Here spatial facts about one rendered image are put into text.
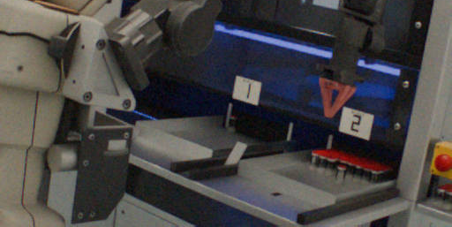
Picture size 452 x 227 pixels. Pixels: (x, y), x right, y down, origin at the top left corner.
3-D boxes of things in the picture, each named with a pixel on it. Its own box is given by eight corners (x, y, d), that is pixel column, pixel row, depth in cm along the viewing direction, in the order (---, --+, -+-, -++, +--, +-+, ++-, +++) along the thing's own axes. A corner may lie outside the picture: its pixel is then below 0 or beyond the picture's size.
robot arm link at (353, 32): (338, 11, 156) (362, 17, 153) (354, 19, 161) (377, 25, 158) (329, 43, 156) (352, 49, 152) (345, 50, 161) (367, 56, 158)
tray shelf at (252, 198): (207, 129, 219) (207, 123, 219) (422, 203, 180) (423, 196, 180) (78, 139, 180) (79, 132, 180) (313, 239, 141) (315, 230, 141)
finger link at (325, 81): (352, 124, 159) (365, 80, 159) (336, 119, 153) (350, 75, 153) (325, 116, 162) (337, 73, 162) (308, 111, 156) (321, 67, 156)
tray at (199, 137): (221, 127, 216) (222, 115, 216) (294, 152, 202) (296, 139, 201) (134, 134, 189) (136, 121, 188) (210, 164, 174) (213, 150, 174)
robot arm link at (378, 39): (345, -16, 157) (380, -5, 152) (370, -2, 167) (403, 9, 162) (325, 37, 158) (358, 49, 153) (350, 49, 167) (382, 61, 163)
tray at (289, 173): (319, 161, 197) (321, 147, 197) (405, 190, 183) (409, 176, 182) (237, 175, 170) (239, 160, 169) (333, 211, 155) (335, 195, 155)
